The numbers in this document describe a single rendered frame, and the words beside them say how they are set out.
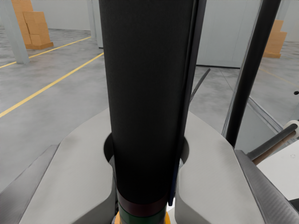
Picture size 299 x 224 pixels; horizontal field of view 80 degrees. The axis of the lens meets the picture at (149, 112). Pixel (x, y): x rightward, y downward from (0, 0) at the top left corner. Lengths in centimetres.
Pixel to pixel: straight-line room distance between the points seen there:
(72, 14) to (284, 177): 1382
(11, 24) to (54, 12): 856
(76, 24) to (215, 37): 1014
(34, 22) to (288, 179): 809
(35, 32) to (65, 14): 614
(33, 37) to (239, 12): 690
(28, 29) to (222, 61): 684
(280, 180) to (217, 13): 525
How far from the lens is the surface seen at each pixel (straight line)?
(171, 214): 20
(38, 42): 831
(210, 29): 561
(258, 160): 29
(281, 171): 54
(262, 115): 130
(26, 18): 834
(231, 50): 581
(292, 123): 38
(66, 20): 1424
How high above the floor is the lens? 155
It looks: 31 degrees down
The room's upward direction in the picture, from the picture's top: 2 degrees clockwise
